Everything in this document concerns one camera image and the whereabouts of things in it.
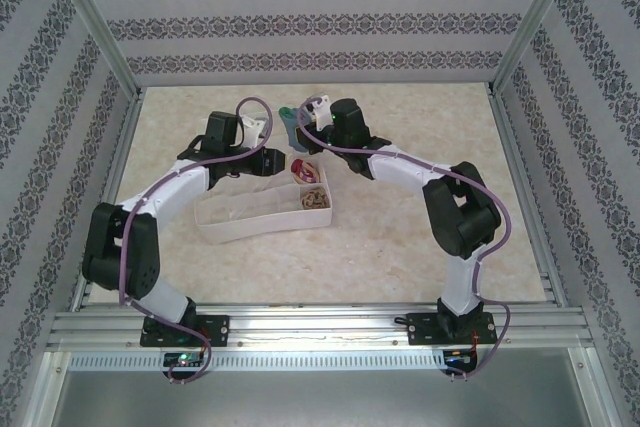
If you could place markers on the brown beige argyle sock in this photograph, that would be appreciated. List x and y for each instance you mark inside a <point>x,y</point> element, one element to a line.
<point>314,198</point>

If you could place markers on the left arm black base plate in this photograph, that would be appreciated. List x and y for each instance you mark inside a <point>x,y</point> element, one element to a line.
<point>215,329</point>

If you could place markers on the aluminium side rail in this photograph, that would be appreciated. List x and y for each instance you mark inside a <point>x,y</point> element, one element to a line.
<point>126,137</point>
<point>519,172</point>

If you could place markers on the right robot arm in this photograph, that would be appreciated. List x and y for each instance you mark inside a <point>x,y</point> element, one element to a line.
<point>400,169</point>

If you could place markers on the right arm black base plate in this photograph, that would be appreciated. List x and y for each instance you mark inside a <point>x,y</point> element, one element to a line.
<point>422,329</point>

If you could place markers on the aluminium frame post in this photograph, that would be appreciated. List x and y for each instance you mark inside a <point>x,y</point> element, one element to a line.
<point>102,22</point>
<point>535,22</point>

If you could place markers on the grey metal shelf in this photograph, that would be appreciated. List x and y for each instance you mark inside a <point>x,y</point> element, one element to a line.
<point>320,397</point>

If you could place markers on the grey-blue sock orange cuff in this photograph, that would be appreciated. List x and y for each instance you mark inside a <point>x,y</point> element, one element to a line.
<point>297,137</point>

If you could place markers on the aluminium mounting rail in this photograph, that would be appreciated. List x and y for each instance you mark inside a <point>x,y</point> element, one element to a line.
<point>325,322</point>

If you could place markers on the red pink cream sock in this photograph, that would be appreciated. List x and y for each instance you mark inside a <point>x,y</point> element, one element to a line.
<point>305,174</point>

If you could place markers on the small controller board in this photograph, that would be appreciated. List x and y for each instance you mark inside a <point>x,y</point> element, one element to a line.
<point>182,359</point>
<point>460,358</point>

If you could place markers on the white divided organizer box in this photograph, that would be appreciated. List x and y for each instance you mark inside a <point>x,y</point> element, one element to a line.
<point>260,224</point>

